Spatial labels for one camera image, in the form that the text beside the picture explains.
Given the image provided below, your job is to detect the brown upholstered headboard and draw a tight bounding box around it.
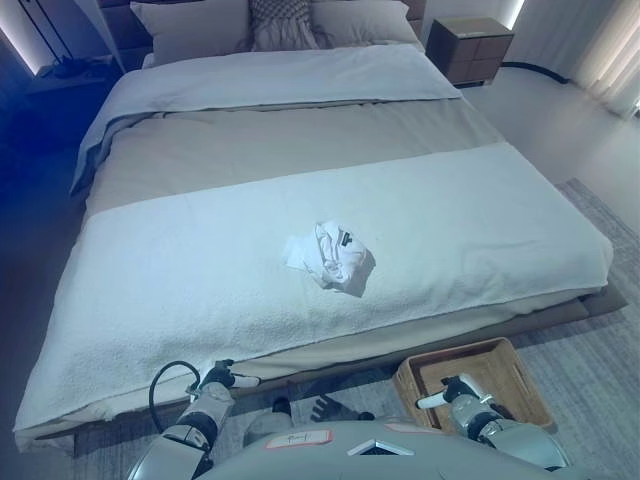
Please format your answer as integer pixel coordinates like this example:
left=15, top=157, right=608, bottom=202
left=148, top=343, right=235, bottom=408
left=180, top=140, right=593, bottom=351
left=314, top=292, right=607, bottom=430
left=113, top=0, right=426, bottom=57

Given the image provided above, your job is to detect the woven wooden basket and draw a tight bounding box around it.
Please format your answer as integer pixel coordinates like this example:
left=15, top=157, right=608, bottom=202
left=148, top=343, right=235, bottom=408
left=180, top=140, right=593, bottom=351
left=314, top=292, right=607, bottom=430
left=392, top=337, right=556, bottom=435

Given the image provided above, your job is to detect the silver left robot leg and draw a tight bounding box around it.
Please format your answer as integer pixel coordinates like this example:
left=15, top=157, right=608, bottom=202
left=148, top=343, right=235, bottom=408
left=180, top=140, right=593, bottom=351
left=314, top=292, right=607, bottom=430
left=243, top=397, right=297, bottom=447

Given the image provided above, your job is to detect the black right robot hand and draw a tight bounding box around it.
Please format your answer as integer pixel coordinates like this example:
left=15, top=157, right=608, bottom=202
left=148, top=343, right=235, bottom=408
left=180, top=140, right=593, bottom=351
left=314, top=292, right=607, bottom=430
left=416, top=373, right=494, bottom=417

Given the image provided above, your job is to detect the white sheer curtain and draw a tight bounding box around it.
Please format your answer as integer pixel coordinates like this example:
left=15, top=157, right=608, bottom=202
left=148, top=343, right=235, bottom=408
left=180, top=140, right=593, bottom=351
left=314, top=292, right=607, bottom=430
left=569, top=0, right=640, bottom=109

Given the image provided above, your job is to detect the large bed with blankets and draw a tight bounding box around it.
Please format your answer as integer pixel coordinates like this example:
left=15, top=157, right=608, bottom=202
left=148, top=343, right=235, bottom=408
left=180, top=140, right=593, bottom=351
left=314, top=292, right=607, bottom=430
left=13, top=94, right=621, bottom=454

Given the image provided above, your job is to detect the white garment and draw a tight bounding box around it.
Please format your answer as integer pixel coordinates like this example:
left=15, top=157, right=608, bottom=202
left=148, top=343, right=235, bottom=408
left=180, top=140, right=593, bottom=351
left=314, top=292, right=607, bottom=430
left=283, top=220, right=377, bottom=300

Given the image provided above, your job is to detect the black floor hose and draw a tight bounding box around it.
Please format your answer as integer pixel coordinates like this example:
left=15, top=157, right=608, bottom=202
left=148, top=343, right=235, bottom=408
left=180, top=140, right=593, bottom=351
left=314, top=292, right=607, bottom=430
left=501, top=59, right=582, bottom=87

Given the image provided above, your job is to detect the knitted tasselled decorative cushion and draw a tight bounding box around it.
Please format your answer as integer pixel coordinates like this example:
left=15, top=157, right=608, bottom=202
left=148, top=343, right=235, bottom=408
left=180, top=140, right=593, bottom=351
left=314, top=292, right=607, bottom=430
left=247, top=0, right=322, bottom=52

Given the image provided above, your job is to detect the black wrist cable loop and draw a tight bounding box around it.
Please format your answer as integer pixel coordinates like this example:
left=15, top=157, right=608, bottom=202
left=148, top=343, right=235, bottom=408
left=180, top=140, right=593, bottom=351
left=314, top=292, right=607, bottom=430
left=148, top=360, right=202, bottom=437

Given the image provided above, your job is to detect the white slanted panel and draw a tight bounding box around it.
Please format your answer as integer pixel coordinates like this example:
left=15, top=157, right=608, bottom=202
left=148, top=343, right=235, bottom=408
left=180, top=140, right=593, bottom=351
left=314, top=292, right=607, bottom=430
left=89, top=0, right=127, bottom=76

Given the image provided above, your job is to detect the white fleece bed runner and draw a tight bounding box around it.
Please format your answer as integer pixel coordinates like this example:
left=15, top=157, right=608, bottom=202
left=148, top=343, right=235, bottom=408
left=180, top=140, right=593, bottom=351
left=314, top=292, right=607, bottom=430
left=14, top=142, right=615, bottom=435

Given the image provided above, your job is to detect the grey woven rug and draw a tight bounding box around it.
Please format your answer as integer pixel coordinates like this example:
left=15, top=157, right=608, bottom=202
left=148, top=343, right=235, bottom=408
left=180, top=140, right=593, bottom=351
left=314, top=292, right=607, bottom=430
left=69, top=177, right=640, bottom=480

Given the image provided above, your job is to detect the grey robot torso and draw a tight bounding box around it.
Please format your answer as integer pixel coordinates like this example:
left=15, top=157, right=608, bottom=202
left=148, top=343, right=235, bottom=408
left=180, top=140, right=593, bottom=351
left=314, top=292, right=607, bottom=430
left=199, top=417, right=596, bottom=480

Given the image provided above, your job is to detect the black clothes rack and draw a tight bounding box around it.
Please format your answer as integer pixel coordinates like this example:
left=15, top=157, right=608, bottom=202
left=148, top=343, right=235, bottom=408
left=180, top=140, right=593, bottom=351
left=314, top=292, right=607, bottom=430
left=24, top=0, right=114, bottom=82

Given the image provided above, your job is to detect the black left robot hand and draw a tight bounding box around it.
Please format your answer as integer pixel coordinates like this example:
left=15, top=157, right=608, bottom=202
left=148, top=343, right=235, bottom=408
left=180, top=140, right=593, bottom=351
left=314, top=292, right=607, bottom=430
left=199, top=358, right=262, bottom=401

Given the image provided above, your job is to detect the pale folded top sheet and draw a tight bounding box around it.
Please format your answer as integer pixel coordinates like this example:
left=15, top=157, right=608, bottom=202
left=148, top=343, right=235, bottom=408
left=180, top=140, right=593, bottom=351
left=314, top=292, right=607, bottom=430
left=69, top=43, right=462, bottom=196

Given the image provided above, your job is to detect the brown wooden nightstand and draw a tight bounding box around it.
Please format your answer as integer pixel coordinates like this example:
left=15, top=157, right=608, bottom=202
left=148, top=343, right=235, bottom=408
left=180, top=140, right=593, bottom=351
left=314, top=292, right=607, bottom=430
left=425, top=17, right=516, bottom=88

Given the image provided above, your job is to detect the brown bed frame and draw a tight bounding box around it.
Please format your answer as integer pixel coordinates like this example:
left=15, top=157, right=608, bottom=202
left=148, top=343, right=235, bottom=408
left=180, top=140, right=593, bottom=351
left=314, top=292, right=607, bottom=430
left=14, top=284, right=629, bottom=460

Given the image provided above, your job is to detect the beige pillow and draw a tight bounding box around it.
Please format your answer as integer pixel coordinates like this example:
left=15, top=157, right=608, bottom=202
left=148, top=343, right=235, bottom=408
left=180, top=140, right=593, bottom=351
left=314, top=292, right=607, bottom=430
left=130, top=0, right=254, bottom=65
left=308, top=0, right=422, bottom=50

